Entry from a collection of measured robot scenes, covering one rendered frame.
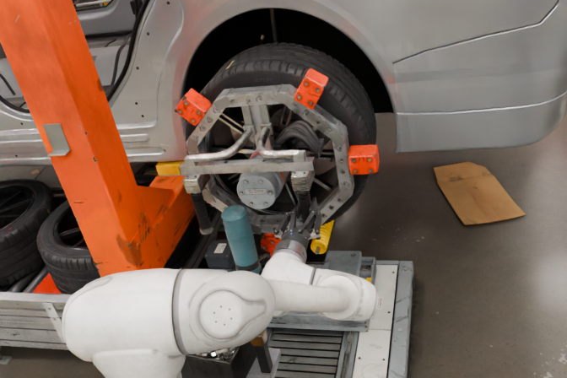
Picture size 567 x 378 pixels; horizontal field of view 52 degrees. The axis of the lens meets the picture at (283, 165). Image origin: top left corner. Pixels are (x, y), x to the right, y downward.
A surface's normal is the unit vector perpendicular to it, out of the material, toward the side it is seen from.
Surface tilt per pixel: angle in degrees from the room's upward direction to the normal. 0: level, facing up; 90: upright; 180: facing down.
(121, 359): 84
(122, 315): 45
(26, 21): 90
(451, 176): 12
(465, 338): 0
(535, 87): 92
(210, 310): 57
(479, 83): 90
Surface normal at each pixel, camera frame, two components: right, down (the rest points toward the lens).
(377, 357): -0.18, -0.86
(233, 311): 0.04, -0.13
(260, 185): -0.23, 0.51
